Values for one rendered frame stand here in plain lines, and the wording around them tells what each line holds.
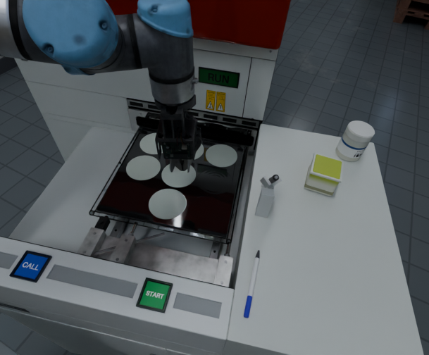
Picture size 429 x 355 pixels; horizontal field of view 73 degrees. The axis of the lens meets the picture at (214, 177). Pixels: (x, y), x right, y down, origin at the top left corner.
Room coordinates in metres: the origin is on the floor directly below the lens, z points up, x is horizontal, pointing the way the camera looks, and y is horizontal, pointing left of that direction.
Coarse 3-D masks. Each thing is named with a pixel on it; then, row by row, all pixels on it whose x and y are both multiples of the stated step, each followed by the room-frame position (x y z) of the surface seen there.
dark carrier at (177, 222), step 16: (144, 128) 0.74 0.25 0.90; (208, 144) 0.69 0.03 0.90; (128, 160) 0.59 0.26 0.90; (160, 160) 0.60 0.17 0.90; (240, 160) 0.63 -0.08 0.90; (128, 176) 0.53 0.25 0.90; (160, 176) 0.54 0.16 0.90; (208, 176) 0.55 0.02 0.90; (224, 176) 0.56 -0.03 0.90; (112, 192) 0.47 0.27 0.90; (128, 192) 0.47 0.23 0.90; (144, 192) 0.47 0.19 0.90; (192, 192) 0.49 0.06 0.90; (208, 192) 0.49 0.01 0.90; (224, 192) 0.50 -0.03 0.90; (112, 208) 0.41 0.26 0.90; (128, 208) 0.42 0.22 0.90; (144, 208) 0.42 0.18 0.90; (192, 208) 0.43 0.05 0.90; (208, 208) 0.44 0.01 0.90; (224, 208) 0.44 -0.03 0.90; (160, 224) 0.38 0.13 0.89; (176, 224) 0.38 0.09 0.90; (192, 224) 0.39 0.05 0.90; (208, 224) 0.39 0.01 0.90; (224, 224) 0.39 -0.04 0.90
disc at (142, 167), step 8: (136, 160) 0.59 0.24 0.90; (144, 160) 0.60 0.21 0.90; (152, 160) 0.60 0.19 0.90; (128, 168) 0.56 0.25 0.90; (136, 168) 0.56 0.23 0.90; (144, 168) 0.56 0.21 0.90; (152, 168) 0.56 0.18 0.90; (160, 168) 0.57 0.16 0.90; (136, 176) 0.53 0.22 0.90; (144, 176) 0.53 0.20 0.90; (152, 176) 0.53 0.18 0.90
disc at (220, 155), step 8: (216, 144) 0.69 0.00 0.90; (224, 144) 0.69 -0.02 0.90; (208, 152) 0.65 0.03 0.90; (216, 152) 0.65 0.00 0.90; (224, 152) 0.66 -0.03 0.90; (232, 152) 0.66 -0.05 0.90; (208, 160) 0.62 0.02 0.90; (216, 160) 0.62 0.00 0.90; (224, 160) 0.62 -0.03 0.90; (232, 160) 0.63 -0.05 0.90
